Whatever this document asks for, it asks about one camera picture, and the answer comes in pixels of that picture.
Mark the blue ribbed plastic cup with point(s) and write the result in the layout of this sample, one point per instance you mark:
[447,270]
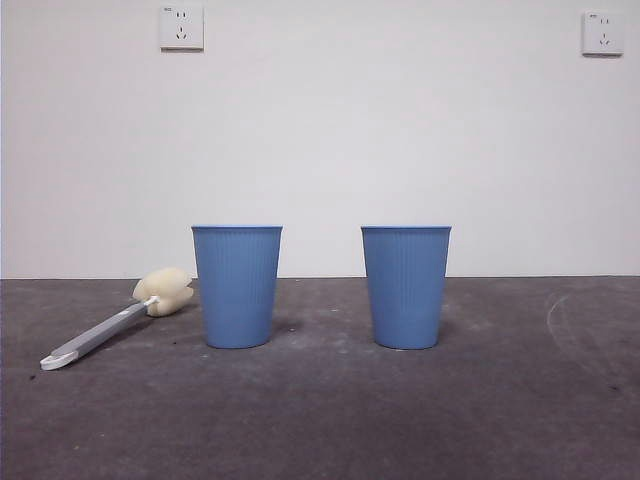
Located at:
[237,290]
[406,290]

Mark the white wall power socket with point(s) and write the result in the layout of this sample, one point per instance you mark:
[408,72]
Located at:
[182,27]
[602,34]

